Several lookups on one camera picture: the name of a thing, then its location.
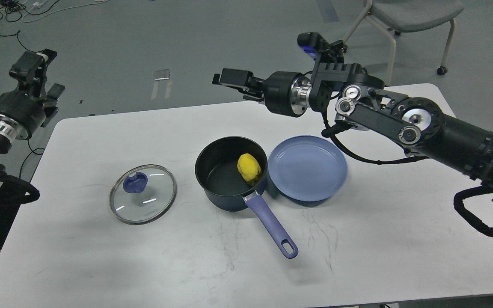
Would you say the grey office chair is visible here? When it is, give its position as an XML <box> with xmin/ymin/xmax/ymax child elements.
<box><xmin>342</xmin><ymin>0</ymin><xmax>464</xmax><ymax>86</ymax></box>

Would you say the dark blue saucepan purple handle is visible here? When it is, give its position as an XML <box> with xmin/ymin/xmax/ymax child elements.
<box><xmin>194</xmin><ymin>136</ymin><xmax>299</xmax><ymax>259</ymax></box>

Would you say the glass pot lid purple knob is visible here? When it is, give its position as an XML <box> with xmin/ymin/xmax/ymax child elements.
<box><xmin>109</xmin><ymin>164</ymin><xmax>178</xmax><ymax>225</ymax></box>

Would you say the blue round plate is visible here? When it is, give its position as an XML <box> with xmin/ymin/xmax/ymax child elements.
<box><xmin>267</xmin><ymin>135</ymin><xmax>349</xmax><ymax>207</ymax></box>

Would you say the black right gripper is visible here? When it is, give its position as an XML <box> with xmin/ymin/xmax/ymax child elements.
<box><xmin>212</xmin><ymin>68</ymin><xmax>312</xmax><ymax>118</ymax></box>

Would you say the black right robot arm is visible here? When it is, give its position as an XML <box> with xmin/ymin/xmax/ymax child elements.
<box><xmin>212</xmin><ymin>33</ymin><xmax>493</xmax><ymax>237</ymax></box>

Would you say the silver floor plate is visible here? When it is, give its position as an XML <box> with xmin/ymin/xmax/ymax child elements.
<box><xmin>153</xmin><ymin>69</ymin><xmax>171</xmax><ymax>82</ymax></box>

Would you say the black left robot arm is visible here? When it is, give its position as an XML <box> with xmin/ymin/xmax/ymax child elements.
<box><xmin>0</xmin><ymin>49</ymin><xmax>65</xmax><ymax>205</ymax></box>

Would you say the yellow toy potato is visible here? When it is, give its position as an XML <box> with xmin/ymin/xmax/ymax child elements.
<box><xmin>237</xmin><ymin>153</ymin><xmax>262</xmax><ymax>186</ymax></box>

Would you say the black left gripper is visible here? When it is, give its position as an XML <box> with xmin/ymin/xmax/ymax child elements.
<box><xmin>0</xmin><ymin>49</ymin><xmax>66</xmax><ymax>140</ymax></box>

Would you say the white floor cable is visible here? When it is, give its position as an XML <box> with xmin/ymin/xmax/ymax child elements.
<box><xmin>20</xmin><ymin>0</ymin><xmax>112</xmax><ymax>24</ymax></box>

